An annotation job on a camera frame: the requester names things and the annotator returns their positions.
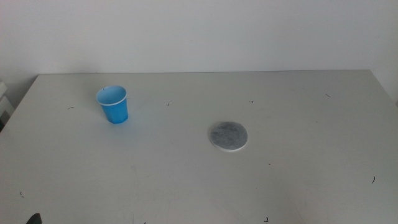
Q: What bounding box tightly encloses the blue plastic cup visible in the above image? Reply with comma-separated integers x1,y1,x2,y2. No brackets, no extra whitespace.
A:
95,85,129,125

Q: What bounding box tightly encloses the round grey cup mat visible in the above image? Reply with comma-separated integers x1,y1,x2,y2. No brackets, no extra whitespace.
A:
208,121,249,153

